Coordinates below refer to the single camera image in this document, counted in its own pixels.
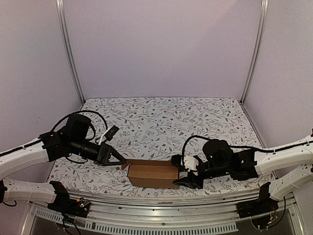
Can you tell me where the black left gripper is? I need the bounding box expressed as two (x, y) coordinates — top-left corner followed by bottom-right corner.
(70, 137), (127, 167)

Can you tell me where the brown cardboard box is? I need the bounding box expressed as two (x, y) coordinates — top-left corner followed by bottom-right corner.
(121, 159), (179, 189)

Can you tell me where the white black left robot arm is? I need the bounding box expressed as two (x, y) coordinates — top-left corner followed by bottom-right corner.
(0, 113), (126, 212)

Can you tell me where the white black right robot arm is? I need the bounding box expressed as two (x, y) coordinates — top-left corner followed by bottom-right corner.
(171, 135), (313, 213)

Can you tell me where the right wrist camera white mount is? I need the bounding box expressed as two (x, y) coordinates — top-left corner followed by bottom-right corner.
(171, 154), (203, 172)

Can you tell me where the aluminium front rail frame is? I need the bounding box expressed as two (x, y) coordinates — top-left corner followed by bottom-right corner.
(19, 188), (306, 235)

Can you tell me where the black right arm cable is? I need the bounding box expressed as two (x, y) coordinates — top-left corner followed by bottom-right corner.
(180, 135), (313, 169)

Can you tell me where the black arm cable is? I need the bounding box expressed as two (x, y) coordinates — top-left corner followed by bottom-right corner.
(50, 110), (109, 138)
(180, 135), (313, 169)

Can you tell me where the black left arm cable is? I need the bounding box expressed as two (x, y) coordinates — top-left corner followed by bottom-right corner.
(50, 110), (109, 138)

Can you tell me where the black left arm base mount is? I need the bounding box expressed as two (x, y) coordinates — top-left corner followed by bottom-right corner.
(47, 181), (91, 218)

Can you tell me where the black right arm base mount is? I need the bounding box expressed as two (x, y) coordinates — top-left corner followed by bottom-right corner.
(236, 182), (279, 218)

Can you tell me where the left aluminium corner post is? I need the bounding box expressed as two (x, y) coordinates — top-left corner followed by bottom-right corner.
(55, 0), (86, 104)

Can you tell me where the aluminium corner post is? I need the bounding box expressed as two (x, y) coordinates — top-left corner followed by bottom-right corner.
(240, 0), (269, 106)
(55, 0), (86, 104)

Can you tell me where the right aluminium corner post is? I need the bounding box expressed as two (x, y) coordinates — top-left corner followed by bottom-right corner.
(240, 0), (269, 106)

